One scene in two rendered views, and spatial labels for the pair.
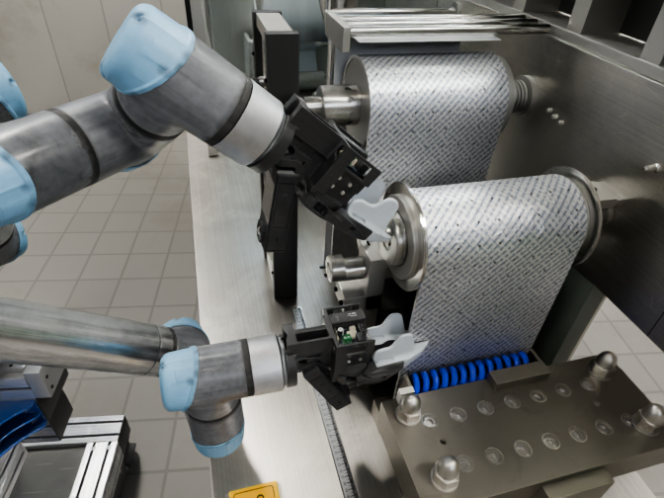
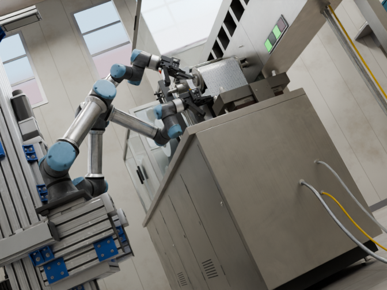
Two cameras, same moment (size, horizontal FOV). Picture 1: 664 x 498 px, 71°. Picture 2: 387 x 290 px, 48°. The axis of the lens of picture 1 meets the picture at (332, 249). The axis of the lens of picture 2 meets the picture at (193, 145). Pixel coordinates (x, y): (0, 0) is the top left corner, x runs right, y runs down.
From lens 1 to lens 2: 2.22 m
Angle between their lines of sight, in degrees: 53
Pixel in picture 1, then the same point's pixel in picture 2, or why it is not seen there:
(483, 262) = (215, 71)
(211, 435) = (170, 121)
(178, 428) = not seen: outside the picture
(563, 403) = not seen: hidden behind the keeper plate
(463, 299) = (217, 81)
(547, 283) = (238, 73)
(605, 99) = (232, 51)
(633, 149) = (239, 49)
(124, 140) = (135, 69)
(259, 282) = not seen: hidden behind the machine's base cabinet
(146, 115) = (138, 61)
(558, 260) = (235, 67)
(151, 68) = (137, 52)
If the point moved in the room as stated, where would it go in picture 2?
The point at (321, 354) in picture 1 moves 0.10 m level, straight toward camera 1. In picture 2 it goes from (189, 98) to (187, 91)
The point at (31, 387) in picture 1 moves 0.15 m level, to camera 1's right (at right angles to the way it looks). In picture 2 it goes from (118, 218) to (143, 207)
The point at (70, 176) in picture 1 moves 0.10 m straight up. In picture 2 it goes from (129, 69) to (122, 53)
